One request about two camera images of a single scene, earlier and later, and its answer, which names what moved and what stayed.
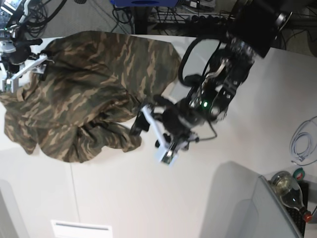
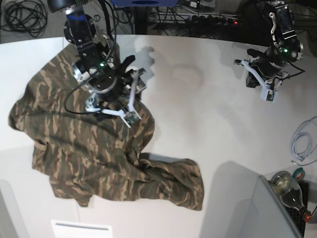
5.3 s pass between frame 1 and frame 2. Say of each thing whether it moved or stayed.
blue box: stayed
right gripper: moved
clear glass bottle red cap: stayed
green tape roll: stayed
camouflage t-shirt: moved
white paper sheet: stayed
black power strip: stayed
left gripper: moved
